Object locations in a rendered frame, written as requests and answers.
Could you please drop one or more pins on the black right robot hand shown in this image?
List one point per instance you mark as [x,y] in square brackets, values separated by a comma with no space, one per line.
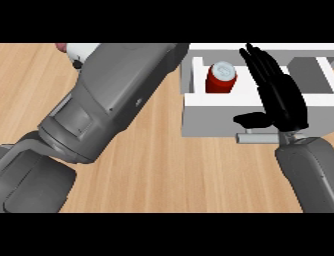
[283,100]

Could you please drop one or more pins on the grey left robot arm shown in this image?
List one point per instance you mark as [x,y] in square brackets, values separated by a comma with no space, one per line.
[111,93]

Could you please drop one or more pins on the red can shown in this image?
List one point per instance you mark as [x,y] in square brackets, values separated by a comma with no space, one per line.
[221,81]

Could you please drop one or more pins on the white drawer front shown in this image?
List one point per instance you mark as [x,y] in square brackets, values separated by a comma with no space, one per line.
[215,115]

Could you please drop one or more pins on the white drawer box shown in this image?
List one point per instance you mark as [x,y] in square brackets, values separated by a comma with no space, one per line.
[318,50]

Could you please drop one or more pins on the white object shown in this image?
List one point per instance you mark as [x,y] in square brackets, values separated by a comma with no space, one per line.
[82,51]

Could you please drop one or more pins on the pink object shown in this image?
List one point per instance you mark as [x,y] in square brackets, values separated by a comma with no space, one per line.
[61,47]

